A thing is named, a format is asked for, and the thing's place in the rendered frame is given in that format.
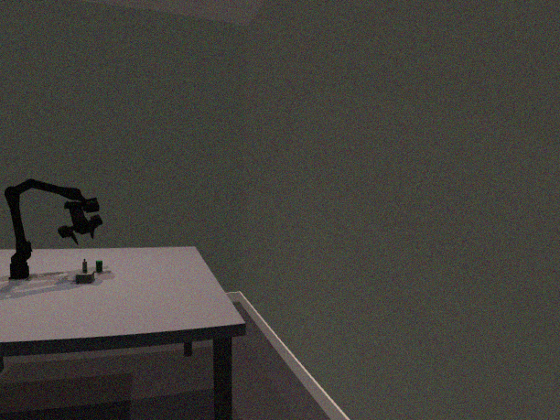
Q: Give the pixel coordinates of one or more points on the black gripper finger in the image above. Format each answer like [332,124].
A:
[69,233]
[92,225]

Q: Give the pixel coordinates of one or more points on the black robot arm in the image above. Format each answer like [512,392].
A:
[18,267]

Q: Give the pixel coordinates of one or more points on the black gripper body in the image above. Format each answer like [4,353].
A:
[79,222]

